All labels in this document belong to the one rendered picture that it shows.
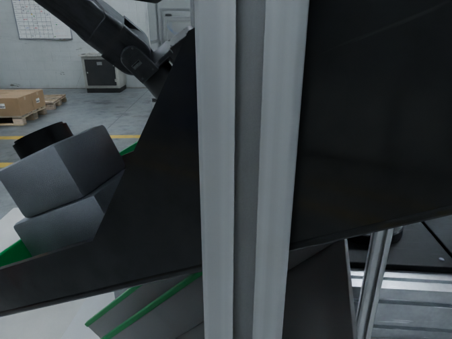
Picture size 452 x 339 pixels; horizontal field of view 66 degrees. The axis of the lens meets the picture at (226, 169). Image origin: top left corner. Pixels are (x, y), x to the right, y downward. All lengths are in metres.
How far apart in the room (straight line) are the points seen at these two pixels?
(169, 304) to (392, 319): 0.41
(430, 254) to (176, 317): 0.47
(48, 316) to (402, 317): 0.59
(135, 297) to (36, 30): 9.16
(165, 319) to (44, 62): 9.21
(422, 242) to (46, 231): 0.63
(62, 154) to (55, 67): 9.20
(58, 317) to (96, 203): 0.54
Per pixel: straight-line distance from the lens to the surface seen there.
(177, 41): 0.58
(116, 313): 0.41
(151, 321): 0.36
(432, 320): 0.67
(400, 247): 0.69
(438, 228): 0.78
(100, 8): 0.56
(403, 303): 0.63
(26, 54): 9.62
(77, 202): 0.19
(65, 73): 9.31
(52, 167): 0.19
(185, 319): 0.34
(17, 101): 5.90
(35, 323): 0.72
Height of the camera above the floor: 1.32
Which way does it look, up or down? 22 degrees down
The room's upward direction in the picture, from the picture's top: straight up
